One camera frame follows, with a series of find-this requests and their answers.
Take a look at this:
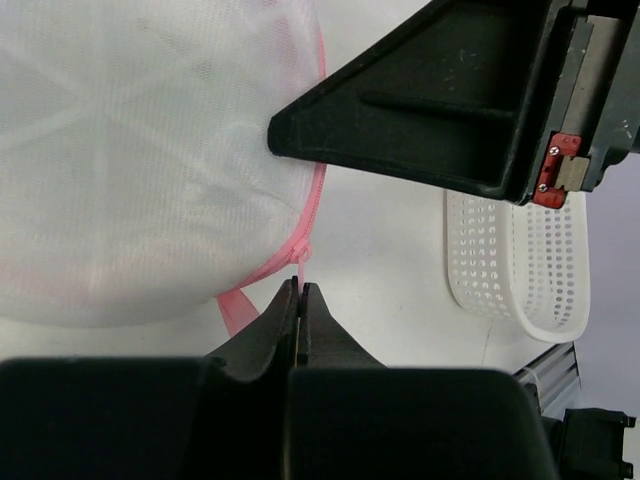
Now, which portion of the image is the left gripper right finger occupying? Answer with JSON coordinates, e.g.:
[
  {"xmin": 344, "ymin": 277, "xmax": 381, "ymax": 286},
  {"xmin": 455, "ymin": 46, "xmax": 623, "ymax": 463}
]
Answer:
[{"xmin": 284, "ymin": 284, "xmax": 558, "ymax": 479}]

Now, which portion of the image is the aluminium mounting rail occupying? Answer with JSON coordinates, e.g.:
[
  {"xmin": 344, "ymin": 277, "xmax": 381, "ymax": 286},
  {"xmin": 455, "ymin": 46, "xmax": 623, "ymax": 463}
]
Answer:
[{"xmin": 514, "ymin": 342, "xmax": 581, "ymax": 420}]

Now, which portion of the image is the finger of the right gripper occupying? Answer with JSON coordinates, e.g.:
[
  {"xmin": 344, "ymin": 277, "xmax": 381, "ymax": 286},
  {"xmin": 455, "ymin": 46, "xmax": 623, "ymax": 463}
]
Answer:
[{"xmin": 267, "ymin": 1, "xmax": 571, "ymax": 204}]

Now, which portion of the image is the pink mesh laundry bag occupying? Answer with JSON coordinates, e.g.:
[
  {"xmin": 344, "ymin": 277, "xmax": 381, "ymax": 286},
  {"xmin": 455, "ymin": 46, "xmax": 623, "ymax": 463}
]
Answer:
[{"xmin": 1, "ymin": 1, "xmax": 326, "ymax": 334}]

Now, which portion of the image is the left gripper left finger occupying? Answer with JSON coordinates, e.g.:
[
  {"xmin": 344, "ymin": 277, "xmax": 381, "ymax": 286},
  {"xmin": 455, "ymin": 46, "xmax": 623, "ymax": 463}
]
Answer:
[{"xmin": 1, "ymin": 279, "xmax": 300, "ymax": 479}]

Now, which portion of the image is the white perforated plastic basket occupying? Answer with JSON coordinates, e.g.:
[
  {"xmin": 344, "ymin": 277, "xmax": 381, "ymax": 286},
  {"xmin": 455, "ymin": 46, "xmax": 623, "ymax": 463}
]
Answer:
[{"xmin": 445, "ymin": 191, "xmax": 591, "ymax": 344}]

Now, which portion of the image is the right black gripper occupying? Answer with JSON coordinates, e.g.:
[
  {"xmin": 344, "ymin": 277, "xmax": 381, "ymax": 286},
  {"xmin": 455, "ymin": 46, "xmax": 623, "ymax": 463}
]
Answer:
[{"xmin": 532, "ymin": 1, "xmax": 639, "ymax": 208}]

